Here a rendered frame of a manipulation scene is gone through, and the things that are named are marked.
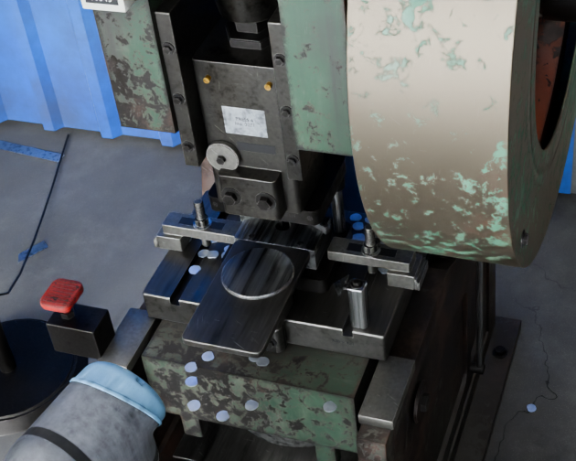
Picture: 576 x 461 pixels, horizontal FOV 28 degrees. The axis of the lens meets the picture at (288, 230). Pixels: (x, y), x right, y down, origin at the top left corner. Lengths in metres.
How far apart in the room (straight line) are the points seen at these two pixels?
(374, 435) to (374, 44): 0.82
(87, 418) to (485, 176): 0.53
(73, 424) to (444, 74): 0.57
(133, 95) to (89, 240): 1.57
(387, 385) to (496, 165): 0.72
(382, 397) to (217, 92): 0.57
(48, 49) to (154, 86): 1.86
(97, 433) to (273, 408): 0.69
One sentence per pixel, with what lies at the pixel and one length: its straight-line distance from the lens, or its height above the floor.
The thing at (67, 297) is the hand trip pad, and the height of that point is 0.76.
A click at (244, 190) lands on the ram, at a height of 0.95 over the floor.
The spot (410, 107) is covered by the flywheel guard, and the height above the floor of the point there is 1.36.
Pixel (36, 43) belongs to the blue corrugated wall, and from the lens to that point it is 3.60.
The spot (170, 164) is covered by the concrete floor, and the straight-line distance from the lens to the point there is 3.53.
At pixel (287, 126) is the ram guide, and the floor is 1.09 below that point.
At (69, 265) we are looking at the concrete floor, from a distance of 3.26.
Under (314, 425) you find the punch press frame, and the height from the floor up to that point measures 0.55.
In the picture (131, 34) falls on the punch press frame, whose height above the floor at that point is 1.23.
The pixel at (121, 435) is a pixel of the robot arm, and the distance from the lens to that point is 1.37.
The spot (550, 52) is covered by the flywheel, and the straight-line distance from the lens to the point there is 1.87.
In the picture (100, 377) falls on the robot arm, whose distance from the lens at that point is 1.39.
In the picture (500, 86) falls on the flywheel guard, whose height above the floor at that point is 1.40.
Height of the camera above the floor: 2.08
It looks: 40 degrees down
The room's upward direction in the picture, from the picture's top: 8 degrees counter-clockwise
